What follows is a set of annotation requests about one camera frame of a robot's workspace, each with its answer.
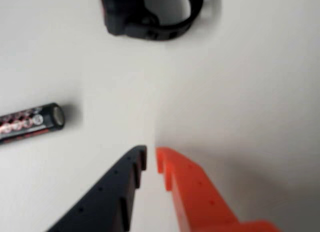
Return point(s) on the navy gripper finger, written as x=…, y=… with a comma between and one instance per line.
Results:
x=105, y=199

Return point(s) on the black AAA battery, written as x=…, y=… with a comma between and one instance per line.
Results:
x=30, y=123

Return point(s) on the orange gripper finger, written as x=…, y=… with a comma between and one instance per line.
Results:
x=195, y=192

